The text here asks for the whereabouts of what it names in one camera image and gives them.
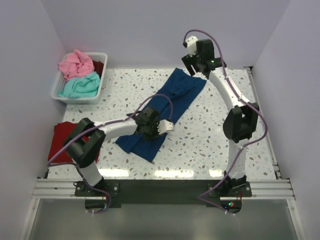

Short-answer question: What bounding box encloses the white plastic laundry basket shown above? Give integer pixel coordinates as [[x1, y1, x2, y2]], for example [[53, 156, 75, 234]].
[[51, 52, 108, 105]]

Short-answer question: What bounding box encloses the folded red t shirt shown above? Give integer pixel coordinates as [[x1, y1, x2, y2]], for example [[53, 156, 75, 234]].
[[47, 118, 106, 168]]

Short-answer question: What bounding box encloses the dark red t shirt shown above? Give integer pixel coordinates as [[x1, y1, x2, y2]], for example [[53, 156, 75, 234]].
[[92, 60, 104, 78]]

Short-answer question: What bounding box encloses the dark blue t shirt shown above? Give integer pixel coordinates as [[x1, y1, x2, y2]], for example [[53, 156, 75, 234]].
[[115, 68, 207, 163]]

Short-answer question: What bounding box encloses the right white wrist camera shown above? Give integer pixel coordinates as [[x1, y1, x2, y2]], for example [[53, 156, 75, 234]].
[[183, 35, 198, 57]]

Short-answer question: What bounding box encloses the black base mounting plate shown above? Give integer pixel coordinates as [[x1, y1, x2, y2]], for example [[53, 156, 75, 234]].
[[74, 178, 253, 210]]

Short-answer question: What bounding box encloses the teal t shirt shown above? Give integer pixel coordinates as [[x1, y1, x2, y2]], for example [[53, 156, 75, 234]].
[[58, 72, 101, 99]]

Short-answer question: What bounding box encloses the pink t shirt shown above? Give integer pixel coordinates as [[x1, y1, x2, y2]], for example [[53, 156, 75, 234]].
[[58, 49, 95, 81]]

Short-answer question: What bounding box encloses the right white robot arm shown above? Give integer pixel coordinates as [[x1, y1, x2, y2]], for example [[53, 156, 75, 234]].
[[182, 36, 260, 197]]

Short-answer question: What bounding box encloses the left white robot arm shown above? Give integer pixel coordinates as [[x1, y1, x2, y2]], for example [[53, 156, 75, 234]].
[[63, 107, 164, 196]]

